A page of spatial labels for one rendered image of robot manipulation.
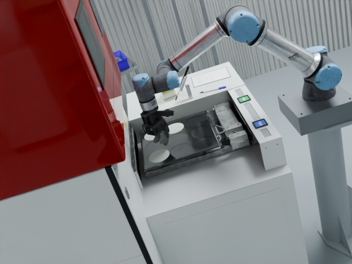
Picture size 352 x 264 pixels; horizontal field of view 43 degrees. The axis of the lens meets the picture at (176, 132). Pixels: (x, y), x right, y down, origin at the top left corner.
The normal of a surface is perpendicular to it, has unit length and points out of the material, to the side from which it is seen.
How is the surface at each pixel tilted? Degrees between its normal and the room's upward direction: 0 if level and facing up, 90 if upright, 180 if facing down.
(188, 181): 0
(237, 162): 0
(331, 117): 90
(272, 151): 90
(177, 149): 0
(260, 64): 90
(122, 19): 90
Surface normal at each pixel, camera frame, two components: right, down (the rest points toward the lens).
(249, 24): -0.08, 0.41
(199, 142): -0.27, -0.83
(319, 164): -0.62, 0.54
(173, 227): 0.13, 0.47
